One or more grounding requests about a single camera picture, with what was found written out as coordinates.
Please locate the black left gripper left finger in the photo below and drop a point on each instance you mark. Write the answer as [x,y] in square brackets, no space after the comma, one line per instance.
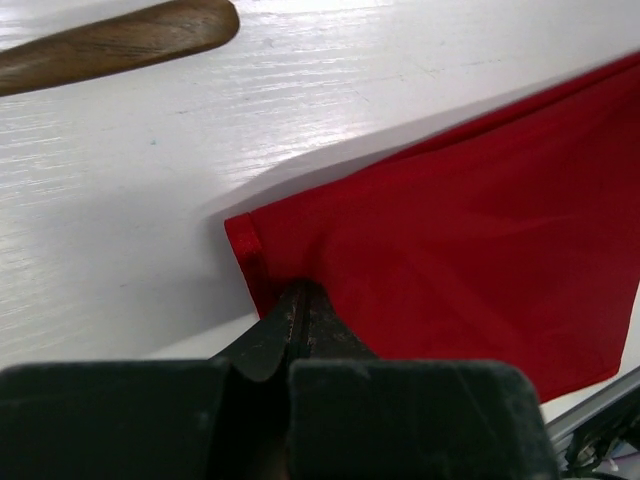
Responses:
[221,418]

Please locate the dark wooden fork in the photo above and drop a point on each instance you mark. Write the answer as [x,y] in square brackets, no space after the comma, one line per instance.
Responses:
[148,36]

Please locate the red cloth napkin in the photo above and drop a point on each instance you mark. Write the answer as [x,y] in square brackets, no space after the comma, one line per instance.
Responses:
[512,237]

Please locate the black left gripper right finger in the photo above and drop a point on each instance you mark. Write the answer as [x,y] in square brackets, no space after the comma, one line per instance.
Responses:
[353,416]

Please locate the aluminium front rail frame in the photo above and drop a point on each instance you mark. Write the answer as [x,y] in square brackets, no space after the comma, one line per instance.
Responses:
[599,438]

